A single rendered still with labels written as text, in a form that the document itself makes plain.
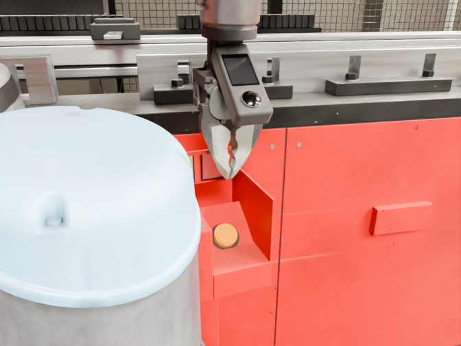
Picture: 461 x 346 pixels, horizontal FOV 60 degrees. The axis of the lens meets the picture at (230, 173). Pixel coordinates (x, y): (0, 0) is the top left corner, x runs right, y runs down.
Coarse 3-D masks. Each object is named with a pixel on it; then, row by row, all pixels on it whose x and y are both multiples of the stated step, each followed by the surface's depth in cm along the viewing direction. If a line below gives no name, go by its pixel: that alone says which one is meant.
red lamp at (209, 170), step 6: (204, 156) 67; (210, 156) 67; (204, 162) 67; (210, 162) 67; (204, 168) 68; (210, 168) 68; (216, 168) 68; (204, 174) 68; (210, 174) 68; (216, 174) 69
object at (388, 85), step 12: (336, 84) 89; (348, 84) 89; (360, 84) 90; (372, 84) 90; (384, 84) 91; (396, 84) 92; (408, 84) 92; (420, 84) 93; (432, 84) 94; (444, 84) 94
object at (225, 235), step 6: (216, 228) 64; (222, 228) 64; (228, 228) 64; (234, 228) 65; (216, 234) 63; (222, 234) 63; (228, 234) 64; (234, 234) 64; (216, 240) 63; (222, 240) 63; (228, 240) 63; (234, 240) 64; (222, 246) 63; (228, 246) 64
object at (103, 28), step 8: (96, 24) 98; (104, 24) 98; (112, 24) 98; (120, 24) 99; (128, 24) 99; (136, 24) 100; (96, 32) 98; (104, 32) 99; (112, 32) 94; (120, 32) 95; (128, 32) 100; (136, 32) 100; (96, 40) 99
